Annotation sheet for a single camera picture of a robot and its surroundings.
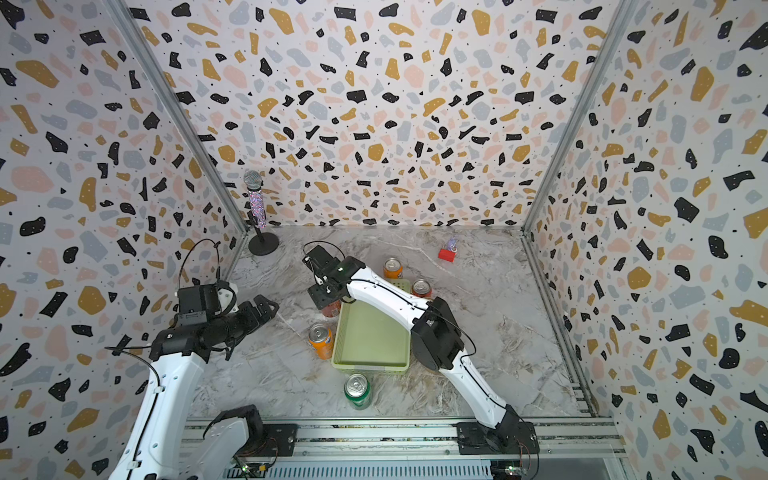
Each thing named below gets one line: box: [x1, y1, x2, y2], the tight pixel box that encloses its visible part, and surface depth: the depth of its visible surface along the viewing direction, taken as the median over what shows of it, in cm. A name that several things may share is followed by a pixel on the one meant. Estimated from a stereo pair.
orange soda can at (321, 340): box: [308, 323, 335, 360], surface depth 83 cm
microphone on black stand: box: [243, 170, 280, 256], surface depth 105 cm
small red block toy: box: [438, 249, 457, 263], surface depth 115 cm
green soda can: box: [344, 373, 371, 410], surface depth 74 cm
